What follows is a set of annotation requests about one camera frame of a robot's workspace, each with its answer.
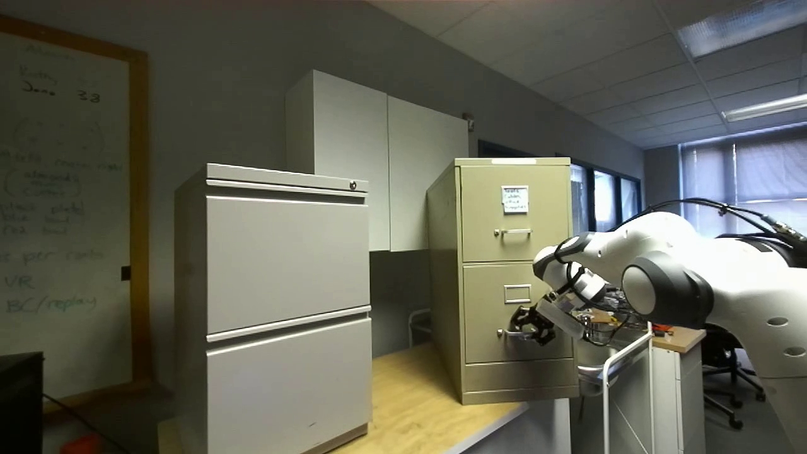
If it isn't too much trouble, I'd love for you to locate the white wall cupboard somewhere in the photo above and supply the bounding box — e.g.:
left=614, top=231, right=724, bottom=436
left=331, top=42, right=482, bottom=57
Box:
left=285, top=70, right=469, bottom=251

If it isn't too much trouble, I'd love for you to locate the grey left lateral cabinet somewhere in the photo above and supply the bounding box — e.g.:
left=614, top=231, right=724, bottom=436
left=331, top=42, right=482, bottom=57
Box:
left=175, top=163, right=372, bottom=454

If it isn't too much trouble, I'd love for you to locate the white label sticker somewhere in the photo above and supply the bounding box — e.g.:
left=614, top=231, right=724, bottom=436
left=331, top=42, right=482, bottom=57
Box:
left=502, top=183, right=529, bottom=215

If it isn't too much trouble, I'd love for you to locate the beige right filing cabinet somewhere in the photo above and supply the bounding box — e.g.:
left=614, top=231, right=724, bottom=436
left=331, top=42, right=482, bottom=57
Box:
left=426, top=157, right=579, bottom=404

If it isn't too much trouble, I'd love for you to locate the beige bottom cabinet drawer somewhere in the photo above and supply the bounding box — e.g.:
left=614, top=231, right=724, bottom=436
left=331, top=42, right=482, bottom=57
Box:
left=461, top=261, right=579, bottom=404

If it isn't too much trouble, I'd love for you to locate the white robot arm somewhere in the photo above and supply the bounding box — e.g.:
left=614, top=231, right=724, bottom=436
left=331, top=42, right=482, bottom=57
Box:
left=513, top=205, right=807, bottom=454

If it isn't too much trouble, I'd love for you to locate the black office chair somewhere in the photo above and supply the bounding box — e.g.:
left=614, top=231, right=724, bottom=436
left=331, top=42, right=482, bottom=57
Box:
left=702, top=325, right=768, bottom=429

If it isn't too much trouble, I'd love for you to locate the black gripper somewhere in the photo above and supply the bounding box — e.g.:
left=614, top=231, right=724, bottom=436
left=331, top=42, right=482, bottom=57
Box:
left=505, top=293, right=608, bottom=345

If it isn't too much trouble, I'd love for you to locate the grey desk partition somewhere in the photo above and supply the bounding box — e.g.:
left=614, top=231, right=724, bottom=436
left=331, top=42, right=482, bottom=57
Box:
left=643, top=327, right=706, bottom=454

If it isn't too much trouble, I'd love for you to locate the ceiling light panel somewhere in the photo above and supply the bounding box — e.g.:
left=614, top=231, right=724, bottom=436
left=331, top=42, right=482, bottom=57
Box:
left=677, top=0, right=807, bottom=57

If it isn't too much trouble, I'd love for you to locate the wood framed whiteboard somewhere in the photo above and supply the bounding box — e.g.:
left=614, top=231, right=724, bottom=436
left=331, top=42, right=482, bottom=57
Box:
left=0, top=16, right=151, bottom=400

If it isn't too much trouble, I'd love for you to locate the black box at left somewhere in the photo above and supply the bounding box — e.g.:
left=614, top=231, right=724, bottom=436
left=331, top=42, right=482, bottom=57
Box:
left=0, top=352, right=43, bottom=454

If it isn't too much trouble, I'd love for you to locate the white metal frame stand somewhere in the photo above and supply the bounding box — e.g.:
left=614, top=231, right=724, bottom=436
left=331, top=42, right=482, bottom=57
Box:
left=576, top=332, right=650, bottom=454

